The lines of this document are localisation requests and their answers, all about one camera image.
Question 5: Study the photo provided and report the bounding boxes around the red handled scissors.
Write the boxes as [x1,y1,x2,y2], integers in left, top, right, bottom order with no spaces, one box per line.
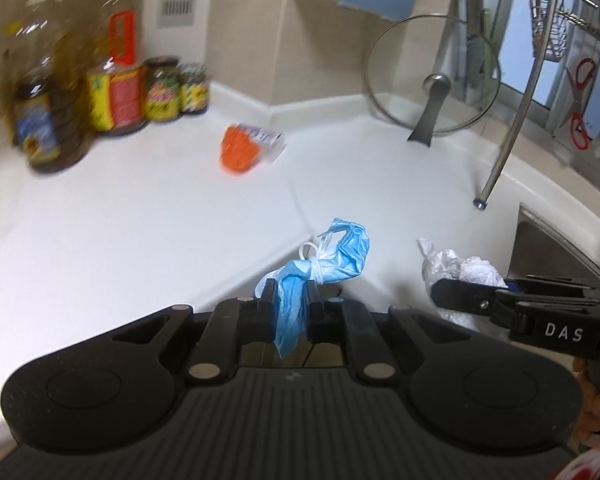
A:
[560,57,600,153]

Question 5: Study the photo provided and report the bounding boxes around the orange handled oil bottle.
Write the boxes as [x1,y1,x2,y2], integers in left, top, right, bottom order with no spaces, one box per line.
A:
[82,0,148,136]

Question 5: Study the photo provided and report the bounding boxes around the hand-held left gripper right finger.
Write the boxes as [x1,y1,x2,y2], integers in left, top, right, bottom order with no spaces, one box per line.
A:
[305,280,486,382]

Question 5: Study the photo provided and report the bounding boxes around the orange snack packet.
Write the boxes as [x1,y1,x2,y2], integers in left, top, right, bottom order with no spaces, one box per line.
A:
[220,122,287,175]

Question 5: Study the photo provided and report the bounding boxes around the blue face mask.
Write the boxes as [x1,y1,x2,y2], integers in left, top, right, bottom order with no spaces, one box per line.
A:
[255,217,372,359]

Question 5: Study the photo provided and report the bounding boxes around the person's right hand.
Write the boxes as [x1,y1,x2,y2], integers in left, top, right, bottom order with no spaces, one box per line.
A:
[572,357,600,446]

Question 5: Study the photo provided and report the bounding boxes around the red white printed clothing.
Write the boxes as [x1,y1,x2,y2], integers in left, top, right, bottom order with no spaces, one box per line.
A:
[550,445,600,480]

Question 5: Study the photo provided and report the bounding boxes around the glass pot lid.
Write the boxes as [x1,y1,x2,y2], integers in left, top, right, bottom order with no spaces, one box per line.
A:
[364,14,502,148]

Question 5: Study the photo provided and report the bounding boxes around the small dark jar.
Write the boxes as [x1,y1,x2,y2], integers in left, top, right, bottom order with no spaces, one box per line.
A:
[179,62,211,115]

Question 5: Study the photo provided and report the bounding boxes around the metal rack leg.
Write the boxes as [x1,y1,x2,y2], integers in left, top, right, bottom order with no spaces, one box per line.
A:
[472,0,600,211]

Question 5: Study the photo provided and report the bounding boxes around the steel sink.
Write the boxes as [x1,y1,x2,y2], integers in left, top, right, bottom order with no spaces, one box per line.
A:
[507,202,600,286]

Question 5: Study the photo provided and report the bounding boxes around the large dark oil bottle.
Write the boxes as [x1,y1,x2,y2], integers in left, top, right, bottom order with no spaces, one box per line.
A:
[2,0,93,173]

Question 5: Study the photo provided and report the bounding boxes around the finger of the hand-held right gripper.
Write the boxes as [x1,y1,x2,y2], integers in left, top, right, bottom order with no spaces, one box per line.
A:
[430,279,518,328]
[504,275,600,298]

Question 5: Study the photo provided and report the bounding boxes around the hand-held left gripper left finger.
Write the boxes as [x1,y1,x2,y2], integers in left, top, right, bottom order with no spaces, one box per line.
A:
[111,278,277,381]

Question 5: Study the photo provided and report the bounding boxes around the yellow label jar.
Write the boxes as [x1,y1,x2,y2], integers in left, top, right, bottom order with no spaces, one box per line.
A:
[142,56,183,122]

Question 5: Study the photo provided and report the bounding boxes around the white plastic bag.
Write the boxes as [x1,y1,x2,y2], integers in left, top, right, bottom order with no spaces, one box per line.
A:
[417,236,508,333]

